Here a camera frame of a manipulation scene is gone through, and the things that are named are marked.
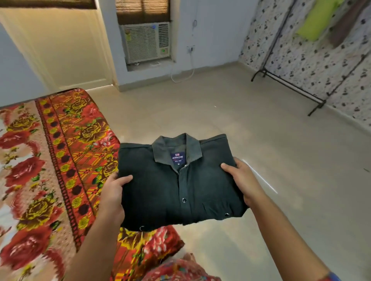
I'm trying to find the person's left hand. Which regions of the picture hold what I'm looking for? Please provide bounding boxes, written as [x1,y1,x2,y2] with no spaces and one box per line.
[97,172,134,229]

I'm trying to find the person's right hand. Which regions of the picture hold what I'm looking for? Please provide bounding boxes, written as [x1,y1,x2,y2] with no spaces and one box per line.
[220,157,266,208]

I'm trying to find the black shirt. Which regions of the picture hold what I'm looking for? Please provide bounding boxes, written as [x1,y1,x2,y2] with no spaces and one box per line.
[117,133,250,233]

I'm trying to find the bed with floral sheet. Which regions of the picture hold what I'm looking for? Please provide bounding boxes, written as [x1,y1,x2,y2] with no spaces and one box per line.
[0,88,186,281]

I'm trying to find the person's left forearm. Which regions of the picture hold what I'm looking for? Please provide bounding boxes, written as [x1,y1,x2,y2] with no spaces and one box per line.
[63,213,124,281]

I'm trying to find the person's right forearm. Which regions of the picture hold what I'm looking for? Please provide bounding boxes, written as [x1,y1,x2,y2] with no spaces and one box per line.
[248,192,332,281]

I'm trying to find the red floral dress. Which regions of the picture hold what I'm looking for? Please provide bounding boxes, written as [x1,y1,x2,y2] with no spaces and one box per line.
[140,253,343,281]

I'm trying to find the black metal clothes rack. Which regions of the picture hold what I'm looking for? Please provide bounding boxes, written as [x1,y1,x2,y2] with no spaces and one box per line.
[250,0,371,117]

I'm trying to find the cream door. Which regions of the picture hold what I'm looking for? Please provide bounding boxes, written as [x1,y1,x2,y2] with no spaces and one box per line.
[0,7,117,94]

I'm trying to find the white window air conditioner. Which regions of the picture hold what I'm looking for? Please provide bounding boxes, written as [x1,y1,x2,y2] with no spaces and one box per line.
[119,21,172,65]

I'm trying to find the lime green hanging cloth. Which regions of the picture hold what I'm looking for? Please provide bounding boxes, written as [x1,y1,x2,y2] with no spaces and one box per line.
[295,0,345,42]

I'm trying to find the brown hanging cloth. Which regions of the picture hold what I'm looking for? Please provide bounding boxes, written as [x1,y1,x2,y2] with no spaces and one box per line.
[328,0,369,49]

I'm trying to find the brown window blind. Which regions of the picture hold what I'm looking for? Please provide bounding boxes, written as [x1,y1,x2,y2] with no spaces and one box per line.
[115,0,172,26]

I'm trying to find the white power cable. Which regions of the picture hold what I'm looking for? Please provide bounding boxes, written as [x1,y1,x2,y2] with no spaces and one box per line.
[170,51,196,84]

